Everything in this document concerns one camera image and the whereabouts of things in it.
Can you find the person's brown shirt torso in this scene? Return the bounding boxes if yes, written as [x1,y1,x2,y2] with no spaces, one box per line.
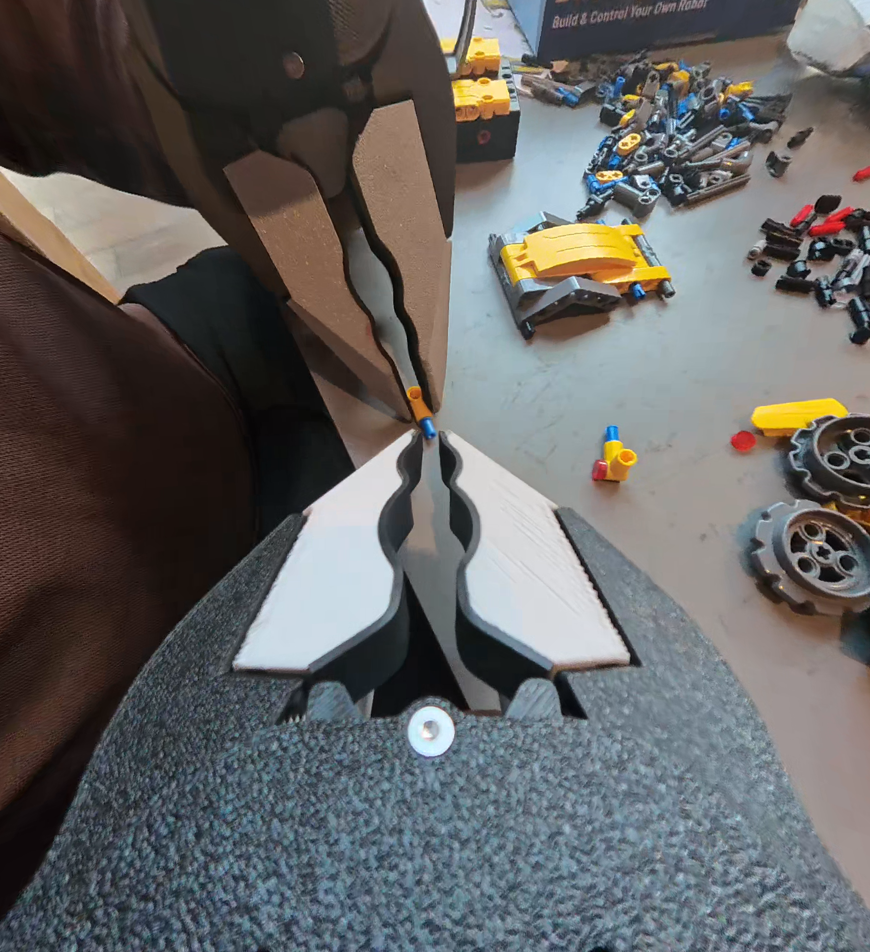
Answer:
[0,201,257,931]

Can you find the wooden plank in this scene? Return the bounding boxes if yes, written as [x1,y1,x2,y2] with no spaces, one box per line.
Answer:
[0,160,119,302]

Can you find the yellow and grey hood assembly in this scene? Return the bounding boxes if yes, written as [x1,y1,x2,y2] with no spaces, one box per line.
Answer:
[488,212,676,341]

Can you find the cluster of grey sprocket wheels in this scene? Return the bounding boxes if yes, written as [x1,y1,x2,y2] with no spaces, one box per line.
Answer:
[747,413,870,617]

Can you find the person's black trouser legs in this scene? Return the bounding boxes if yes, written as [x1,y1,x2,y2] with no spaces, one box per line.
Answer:
[118,249,354,536]

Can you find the yellow connector with blue pin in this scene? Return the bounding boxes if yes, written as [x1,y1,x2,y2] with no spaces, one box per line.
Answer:
[591,425,638,484]

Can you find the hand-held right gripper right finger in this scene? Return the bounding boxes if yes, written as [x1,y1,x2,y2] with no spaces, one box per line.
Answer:
[438,430,633,696]

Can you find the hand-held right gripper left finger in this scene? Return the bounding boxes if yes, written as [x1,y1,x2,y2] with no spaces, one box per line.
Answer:
[232,429,424,693]

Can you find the pile of black red pins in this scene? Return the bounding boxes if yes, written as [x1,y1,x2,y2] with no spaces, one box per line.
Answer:
[747,162,870,345]

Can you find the grey desk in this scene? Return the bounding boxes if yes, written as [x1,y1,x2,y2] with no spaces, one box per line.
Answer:
[286,0,870,952]

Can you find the pile of blue black pieces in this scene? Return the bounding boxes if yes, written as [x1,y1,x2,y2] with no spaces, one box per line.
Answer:
[513,51,815,220]

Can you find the person's left forearm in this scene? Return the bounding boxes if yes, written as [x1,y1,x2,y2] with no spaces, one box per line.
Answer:
[0,0,183,205]

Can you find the plastic bag of parts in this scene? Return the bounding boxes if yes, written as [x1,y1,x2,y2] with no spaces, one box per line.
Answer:
[788,0,870,105]

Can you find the yellow curved panel piece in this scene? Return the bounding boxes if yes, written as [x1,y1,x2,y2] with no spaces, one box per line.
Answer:
[751,398,850,437]

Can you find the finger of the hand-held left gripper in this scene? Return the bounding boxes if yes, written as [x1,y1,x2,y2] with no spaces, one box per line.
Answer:
[223,152,413,425]
[351,98,454,416]

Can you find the dark kit box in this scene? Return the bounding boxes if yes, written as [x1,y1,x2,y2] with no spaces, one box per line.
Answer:
[509,0,804,64]

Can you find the black box with yellow beams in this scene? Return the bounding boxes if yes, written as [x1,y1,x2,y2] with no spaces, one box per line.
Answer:
[441,0,521,165]

